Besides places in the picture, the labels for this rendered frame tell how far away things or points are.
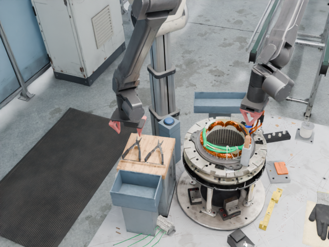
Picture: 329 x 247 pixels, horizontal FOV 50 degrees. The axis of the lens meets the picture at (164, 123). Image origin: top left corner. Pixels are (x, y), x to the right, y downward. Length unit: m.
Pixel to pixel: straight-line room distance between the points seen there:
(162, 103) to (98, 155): 1.29
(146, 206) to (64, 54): 2.52
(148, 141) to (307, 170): 0.78
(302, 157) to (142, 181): 0.84
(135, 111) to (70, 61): 2.52
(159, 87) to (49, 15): 1.98
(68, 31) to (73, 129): 0.90
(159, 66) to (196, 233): 0.74
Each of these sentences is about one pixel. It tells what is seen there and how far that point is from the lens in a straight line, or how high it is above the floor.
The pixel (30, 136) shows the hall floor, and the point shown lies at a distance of 3.28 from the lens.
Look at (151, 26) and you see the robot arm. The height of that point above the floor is 1.67.
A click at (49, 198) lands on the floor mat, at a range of 2.74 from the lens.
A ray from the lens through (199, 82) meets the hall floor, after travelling 3.58.
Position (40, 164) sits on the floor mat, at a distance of 2.98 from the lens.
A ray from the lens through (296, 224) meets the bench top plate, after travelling 1.60.
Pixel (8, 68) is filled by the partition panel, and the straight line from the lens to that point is 3.54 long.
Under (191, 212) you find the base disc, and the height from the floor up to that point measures 0.80.
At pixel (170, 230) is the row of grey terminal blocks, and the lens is 1.48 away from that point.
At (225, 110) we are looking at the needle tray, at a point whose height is 1.04.
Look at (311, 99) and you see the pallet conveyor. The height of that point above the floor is 0.18.
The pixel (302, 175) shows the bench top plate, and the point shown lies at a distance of 1.77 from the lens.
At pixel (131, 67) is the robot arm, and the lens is 1.06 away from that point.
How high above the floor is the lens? 2.08
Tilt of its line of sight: 42 degrees down
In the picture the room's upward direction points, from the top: 4 degrees counter-clockwise
